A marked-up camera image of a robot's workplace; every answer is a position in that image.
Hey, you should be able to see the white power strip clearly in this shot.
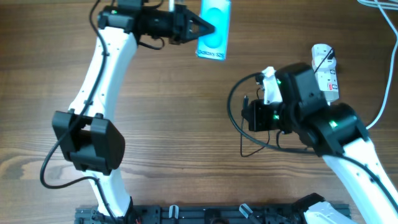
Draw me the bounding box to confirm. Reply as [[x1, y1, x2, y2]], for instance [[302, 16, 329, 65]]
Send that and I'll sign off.
[[312, 44, 339, 105]]

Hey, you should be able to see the blue screen smartphone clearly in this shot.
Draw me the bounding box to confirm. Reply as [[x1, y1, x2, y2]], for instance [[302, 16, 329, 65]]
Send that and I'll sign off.
[[196, 0, 232, 61]]

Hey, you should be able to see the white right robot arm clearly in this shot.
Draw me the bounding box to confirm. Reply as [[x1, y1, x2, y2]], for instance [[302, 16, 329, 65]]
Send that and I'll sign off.
[[241, 63, 397, 223]]

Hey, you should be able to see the white charger adapter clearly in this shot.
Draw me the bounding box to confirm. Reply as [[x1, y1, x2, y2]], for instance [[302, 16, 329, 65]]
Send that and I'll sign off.
[[312, 55, 336, 73]]

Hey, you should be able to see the white power strip cord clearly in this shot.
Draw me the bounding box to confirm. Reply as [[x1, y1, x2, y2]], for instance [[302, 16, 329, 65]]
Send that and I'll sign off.
[[357, 0, 398, 130]]

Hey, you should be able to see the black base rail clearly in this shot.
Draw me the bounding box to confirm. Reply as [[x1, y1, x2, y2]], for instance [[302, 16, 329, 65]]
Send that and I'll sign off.
[[74, 204, 305, 224]]

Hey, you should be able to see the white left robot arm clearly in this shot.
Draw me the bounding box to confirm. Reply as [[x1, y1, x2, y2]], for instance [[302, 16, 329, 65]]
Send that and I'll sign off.
[[52, 1, 215, 223]]

